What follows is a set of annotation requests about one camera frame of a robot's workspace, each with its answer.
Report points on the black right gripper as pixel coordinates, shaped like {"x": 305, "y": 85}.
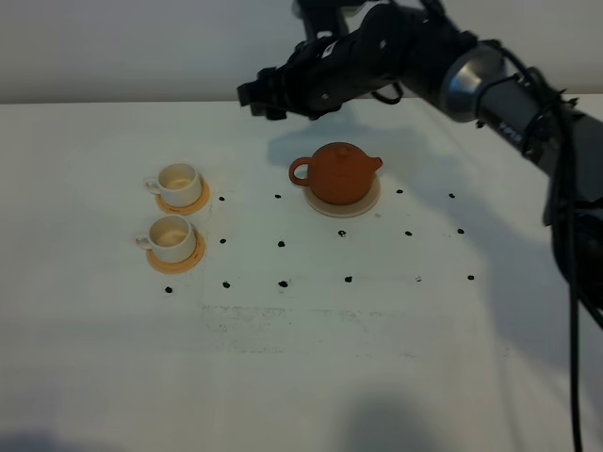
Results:
{"x": 331, "y": 67}

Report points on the brown clay teapot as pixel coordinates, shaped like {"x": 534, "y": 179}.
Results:
{"x": 338, "y": 173}

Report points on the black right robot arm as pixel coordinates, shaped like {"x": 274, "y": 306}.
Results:
{"x": 467, "y": 79}

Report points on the beige round teapot coaster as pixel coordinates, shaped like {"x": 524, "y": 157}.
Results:
{"x": 351, "y": 210}

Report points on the far white teacup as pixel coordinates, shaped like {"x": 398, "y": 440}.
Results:
{"x": 178, "y": 184}

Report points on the white teacup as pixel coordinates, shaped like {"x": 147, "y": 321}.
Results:
{"x": 178, "y": 184}
{"x": 171, "y": 239}

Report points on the far orange round coaster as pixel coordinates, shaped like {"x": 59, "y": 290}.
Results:
{"x": 189, "y": 209}

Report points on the orange round coaster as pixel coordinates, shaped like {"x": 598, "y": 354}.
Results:
{"x": 189, "y": 209}
{"x": 181, "y": 267}

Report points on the near white teacup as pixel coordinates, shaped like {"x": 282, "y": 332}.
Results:
{"x": 171, "y": 239}

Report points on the near orange round coaster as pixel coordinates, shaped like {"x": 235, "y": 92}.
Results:
{"x": 181, "y": 267}

